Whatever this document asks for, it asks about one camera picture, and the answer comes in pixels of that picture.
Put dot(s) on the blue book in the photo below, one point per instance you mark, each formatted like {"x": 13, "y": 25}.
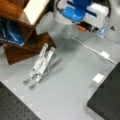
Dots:
{"x": 10, "y": 32}

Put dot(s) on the wooden bookshelf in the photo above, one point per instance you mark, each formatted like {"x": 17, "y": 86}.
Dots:
{"x": 13, "y": 10}

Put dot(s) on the blue white gripper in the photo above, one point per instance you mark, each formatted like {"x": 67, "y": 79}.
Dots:
{"x": 76, "y": 9}

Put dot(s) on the small white label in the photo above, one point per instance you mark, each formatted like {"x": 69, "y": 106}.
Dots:
{"x": 98, "y": 78}

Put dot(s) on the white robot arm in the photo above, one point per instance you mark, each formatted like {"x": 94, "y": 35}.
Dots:
{"x": 95, "y": 14}

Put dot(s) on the white notebook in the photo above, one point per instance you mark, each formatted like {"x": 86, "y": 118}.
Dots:
{"x": 34, "y": 9}

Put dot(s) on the orange small object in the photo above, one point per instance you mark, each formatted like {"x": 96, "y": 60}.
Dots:
{"x": 81, "y": 28}

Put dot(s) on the black box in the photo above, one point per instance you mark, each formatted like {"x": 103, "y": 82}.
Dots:
{"x": 106, "y": 99}

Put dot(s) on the black perforated board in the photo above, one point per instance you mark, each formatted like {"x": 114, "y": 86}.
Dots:
{"x": 12, "y": 108}

